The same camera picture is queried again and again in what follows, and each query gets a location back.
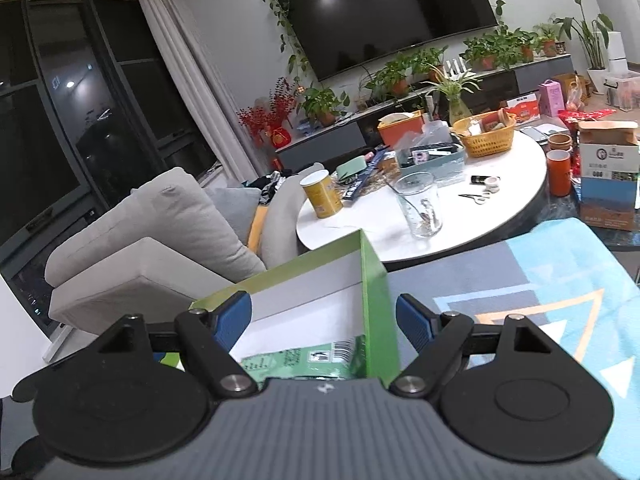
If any light grey sofa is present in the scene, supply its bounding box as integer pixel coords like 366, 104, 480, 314
44, 166, 268, 333

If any grey pillow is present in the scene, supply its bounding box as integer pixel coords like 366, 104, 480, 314
205, 187, 262, 247

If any teal tray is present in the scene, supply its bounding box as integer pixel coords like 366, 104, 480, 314
397, 142, 467, 181

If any brown paper bag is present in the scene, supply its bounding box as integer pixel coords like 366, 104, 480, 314
552, 74, 592, 107

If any mint green case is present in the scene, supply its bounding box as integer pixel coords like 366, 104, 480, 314
337, 157, 369, 182

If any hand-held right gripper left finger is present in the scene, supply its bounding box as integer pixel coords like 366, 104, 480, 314
94, 291, 258, 401

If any red white box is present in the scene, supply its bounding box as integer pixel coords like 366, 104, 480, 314
505, 99, 542, 125

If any light grey rounded cushion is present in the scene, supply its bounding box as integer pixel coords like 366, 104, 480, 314
261, 162, 326, 268

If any clear drinking glass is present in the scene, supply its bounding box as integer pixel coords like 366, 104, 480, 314
387, 172, 446, 240

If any red berry decoration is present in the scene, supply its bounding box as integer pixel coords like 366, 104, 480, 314
236, 77, 297, 150

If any clear storage bin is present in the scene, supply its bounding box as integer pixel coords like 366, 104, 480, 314
604, 71, 640, 109

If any grey television cabinet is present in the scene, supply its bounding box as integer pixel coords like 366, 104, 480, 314
275, 52, 575, 171

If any dark framed window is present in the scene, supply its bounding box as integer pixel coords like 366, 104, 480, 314
0, 0, 221, 331

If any dark blue long box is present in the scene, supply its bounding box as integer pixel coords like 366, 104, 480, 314
344, 147, 392, 206

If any orange storage box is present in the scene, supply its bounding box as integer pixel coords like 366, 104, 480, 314
377, 112, 426, 150

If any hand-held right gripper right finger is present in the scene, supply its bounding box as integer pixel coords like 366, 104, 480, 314
389, 293, 557, 400

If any white curtain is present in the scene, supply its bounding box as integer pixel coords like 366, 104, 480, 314
134, 0, 273, 181

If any yellow wicker basket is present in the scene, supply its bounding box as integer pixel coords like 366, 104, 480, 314
452, 110, 517, 158

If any blue white cardboard box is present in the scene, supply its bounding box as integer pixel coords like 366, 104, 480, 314
577, 120, 640, 232

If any row of potted green plants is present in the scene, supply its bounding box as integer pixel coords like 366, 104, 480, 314
300, 15, 568, 128

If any yellow can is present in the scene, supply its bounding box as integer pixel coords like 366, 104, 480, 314
300, 169, 345, 219

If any pink box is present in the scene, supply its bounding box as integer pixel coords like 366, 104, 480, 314
539, 79, 566, 118

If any wall-mounted black television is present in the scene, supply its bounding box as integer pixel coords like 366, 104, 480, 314
272, 0, 498, 82

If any green snack packet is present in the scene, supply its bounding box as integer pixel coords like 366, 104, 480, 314
240, 336, 372, 382

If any tall leafy potted plant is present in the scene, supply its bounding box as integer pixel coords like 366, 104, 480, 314
555, 0, 615, 72

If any plant in glass vase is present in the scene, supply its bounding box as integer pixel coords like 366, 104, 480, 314
425, 67, 482, 127

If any clear plastic bag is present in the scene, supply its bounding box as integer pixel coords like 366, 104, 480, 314
395, 120, 458, 155

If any blue printed mat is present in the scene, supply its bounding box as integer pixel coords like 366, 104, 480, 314
385, 217, 640, 480

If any green cardboard box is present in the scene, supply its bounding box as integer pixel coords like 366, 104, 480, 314
189, 228, 401, 387

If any orange mug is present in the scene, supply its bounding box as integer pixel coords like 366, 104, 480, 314
546, 150, 572, 197

